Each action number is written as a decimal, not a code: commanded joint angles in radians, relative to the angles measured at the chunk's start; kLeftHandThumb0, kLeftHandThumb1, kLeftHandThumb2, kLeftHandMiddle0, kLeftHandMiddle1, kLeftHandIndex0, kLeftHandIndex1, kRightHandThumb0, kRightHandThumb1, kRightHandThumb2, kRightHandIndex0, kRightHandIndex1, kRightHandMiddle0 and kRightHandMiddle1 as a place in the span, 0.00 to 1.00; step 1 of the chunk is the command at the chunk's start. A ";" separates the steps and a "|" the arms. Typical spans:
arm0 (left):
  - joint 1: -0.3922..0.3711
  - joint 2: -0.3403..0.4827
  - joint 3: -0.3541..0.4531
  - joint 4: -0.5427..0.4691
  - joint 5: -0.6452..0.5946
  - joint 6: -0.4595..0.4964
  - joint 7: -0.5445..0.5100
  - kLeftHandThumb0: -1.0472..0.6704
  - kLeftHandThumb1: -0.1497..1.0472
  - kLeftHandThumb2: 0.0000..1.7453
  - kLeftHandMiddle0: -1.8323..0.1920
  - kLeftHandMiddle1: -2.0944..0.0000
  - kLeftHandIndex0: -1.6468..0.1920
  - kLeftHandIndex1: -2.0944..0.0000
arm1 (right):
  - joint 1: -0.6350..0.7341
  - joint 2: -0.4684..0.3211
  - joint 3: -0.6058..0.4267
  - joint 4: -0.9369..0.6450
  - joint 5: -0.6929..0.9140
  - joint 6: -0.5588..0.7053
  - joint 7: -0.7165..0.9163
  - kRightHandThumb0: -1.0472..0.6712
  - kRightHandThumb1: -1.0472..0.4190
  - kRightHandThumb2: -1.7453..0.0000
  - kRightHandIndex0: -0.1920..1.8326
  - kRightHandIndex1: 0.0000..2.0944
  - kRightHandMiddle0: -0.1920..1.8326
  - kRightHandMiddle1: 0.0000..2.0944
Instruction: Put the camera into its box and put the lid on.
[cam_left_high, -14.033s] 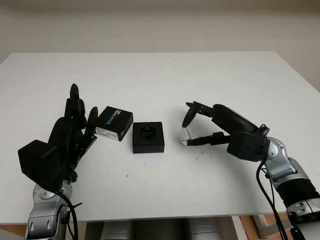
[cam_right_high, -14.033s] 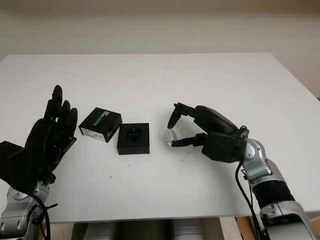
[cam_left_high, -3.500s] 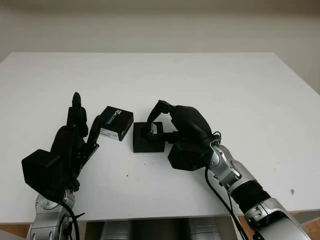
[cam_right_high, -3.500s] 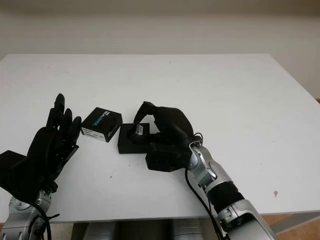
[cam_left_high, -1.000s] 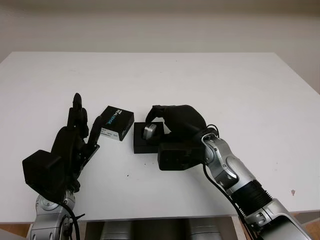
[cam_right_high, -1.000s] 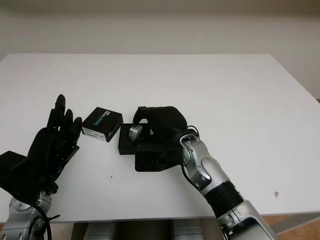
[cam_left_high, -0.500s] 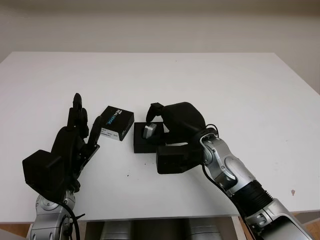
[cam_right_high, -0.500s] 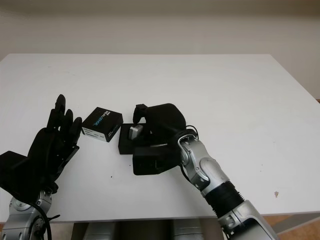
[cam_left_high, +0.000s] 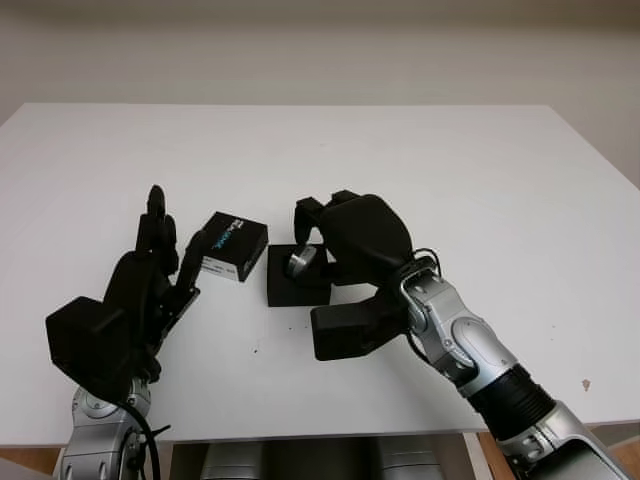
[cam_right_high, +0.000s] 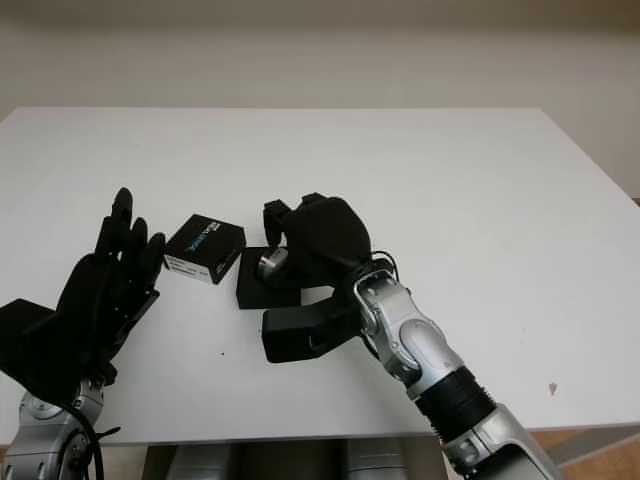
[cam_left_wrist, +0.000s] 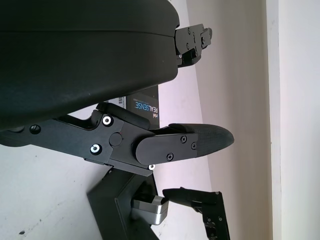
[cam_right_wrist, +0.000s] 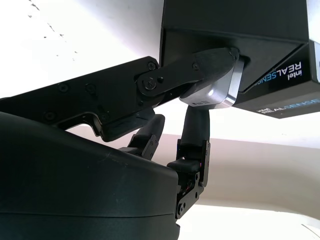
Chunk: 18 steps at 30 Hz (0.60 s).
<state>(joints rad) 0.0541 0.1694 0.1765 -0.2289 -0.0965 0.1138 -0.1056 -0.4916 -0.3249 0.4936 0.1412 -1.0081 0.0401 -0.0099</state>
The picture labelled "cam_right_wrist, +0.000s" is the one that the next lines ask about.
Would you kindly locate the black RealSense box lid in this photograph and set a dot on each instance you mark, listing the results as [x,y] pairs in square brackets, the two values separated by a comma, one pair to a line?
[280,100]

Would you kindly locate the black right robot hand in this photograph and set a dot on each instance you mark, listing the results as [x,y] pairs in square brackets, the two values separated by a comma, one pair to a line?
[75,175]

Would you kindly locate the small silver cube camera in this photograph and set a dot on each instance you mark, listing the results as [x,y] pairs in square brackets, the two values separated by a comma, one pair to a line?
[220,95]

